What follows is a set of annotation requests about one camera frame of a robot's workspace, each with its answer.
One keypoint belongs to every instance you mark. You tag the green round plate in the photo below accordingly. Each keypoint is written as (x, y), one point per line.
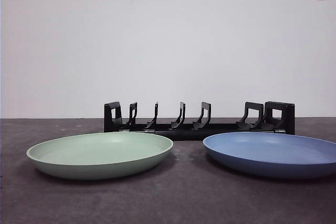
(99, 155)

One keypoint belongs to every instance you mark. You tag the blue round plate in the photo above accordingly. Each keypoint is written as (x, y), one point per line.
(262, 155)

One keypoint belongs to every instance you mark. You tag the black plate rack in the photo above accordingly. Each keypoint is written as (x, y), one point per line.
(189, 135)

